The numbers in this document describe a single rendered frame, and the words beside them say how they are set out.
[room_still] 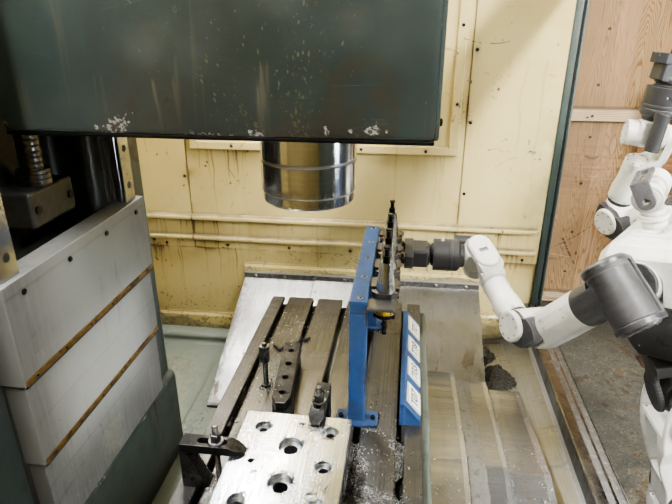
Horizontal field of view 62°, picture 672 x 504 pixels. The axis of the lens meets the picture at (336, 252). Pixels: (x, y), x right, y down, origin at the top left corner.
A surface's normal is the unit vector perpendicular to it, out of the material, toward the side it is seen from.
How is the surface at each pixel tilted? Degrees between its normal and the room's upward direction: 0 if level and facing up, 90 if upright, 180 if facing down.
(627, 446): 0
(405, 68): 90
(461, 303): 24
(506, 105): 91
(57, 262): 91
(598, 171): 90
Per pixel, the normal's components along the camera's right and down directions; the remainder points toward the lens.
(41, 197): 0.99, 0.05
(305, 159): -0.04, 0.39
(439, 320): -0.05, -0.68
